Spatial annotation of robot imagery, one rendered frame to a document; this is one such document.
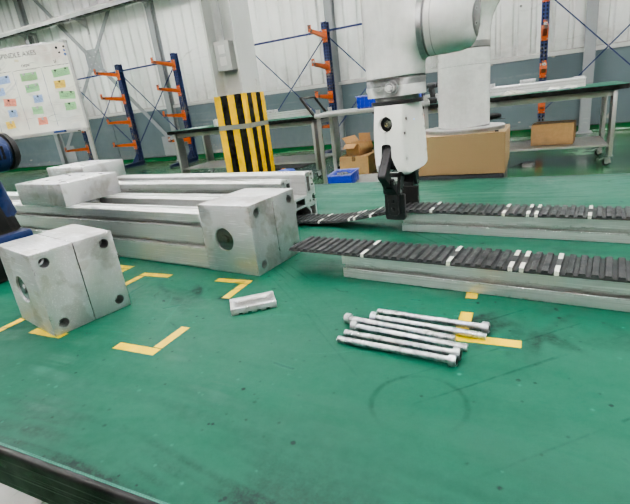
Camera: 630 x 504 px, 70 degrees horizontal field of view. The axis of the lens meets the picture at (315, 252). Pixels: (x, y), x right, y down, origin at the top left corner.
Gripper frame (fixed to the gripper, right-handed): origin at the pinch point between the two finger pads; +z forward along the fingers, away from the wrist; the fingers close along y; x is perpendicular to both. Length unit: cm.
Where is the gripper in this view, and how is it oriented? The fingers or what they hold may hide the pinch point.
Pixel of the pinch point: (402, 202)
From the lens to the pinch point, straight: 72.2
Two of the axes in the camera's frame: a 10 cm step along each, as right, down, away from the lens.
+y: 5.3, -3.4, 7.8
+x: -8.4, -0.8, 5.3
